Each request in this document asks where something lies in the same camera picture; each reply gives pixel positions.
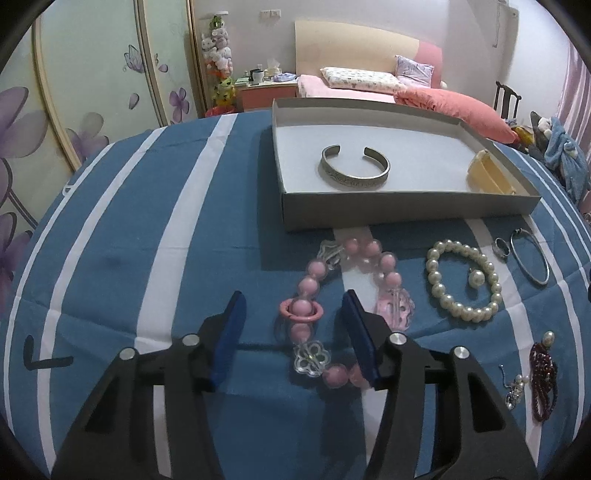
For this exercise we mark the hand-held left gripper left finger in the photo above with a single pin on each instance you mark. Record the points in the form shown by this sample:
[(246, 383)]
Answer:
[(228, 337)]

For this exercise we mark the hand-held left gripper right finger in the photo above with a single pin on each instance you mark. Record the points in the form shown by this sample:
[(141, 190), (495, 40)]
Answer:
[(360, 341)]

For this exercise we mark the grey cardboard box tray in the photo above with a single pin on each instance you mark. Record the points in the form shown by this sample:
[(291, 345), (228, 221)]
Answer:
[(300, 138)]

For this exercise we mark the pearl stud earring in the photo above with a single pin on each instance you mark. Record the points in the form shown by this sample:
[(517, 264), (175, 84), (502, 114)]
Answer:
[(476, 278), (548, 338)]

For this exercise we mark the blue white striped sheet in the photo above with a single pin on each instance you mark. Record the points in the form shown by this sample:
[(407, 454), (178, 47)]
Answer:
[(115, 258)]

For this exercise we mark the silver pearl brooch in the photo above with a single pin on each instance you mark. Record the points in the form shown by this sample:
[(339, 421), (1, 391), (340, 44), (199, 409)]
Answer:
[(513, 392)]

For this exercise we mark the thin silver bangle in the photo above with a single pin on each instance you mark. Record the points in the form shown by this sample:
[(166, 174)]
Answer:
[(518, 233)]

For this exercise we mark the cream plastic hair clip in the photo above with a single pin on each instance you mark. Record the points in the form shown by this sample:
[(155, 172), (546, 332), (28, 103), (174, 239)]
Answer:
[(485, 173)]

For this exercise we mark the red flower bucket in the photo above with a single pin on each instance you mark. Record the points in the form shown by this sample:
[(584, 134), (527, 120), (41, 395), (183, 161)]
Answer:
[(219, 111)]

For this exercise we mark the pink nightstand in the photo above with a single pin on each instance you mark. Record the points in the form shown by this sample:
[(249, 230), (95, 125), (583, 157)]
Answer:
[(263, 94)]

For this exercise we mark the folded pink quilt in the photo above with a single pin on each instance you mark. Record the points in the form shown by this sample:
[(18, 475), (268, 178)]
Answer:
[(452, 106)]

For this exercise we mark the pink bed sheet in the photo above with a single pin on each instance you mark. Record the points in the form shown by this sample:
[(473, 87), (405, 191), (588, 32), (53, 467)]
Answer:
[(314, 87)]

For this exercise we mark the white mug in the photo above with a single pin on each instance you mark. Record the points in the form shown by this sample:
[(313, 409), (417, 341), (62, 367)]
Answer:
[(256, 76)]

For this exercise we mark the white floral pillow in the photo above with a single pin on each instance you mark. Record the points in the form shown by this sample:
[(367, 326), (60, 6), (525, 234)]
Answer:
[(360, 78)]

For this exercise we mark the tissue box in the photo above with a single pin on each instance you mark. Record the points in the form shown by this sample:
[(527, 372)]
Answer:
[(274, 69)]

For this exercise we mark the stuffed toy pile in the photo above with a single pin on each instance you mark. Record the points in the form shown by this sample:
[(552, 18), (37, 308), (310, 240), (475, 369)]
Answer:
[(531, 129)]

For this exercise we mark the lavender printed pillow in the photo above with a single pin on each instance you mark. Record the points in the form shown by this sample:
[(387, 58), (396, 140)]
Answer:
[(415, 71)]

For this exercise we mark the blue plush garment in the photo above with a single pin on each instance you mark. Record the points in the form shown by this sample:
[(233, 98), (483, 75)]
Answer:
[(565, 157)]

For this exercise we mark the dark wooden chair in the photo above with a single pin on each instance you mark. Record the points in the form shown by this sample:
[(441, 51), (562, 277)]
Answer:
[(501, 99)]

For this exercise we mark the plush toy column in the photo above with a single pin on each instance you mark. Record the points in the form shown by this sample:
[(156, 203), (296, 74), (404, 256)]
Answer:
[(217, 50)]

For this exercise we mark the cream and pink headboard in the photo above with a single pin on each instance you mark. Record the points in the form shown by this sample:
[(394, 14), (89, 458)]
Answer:
[(346, 46)]

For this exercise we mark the floral sliding door wardrobe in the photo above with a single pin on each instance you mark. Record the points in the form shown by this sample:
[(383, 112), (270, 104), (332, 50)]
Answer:
[(92, 69)]

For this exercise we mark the pink curtain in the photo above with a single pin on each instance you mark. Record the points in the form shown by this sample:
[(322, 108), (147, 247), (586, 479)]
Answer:
[(577, 92)]

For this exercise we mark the white wall switch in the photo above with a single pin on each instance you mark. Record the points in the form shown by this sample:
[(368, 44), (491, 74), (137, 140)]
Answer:
[(270, 14)]

